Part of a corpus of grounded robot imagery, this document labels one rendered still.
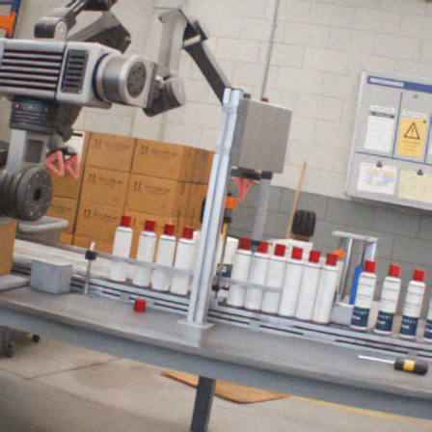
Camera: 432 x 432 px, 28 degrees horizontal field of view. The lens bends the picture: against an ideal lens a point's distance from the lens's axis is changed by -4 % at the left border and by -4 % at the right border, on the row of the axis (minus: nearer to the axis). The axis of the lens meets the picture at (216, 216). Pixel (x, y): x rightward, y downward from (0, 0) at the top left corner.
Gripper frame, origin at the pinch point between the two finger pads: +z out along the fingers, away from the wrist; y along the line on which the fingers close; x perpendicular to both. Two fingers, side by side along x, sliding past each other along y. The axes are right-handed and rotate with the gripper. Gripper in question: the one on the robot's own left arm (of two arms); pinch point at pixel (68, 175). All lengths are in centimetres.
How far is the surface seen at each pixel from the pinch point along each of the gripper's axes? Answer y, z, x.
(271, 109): -14, 23, -73
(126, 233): -9.0, 30.1, -14.2
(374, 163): 427, -32, -27
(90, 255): -18.7, 32.3, -4.6
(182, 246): -7, 42, -28
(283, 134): -8, 29, -71
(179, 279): -7, 50, -22
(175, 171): 297, -72, 75
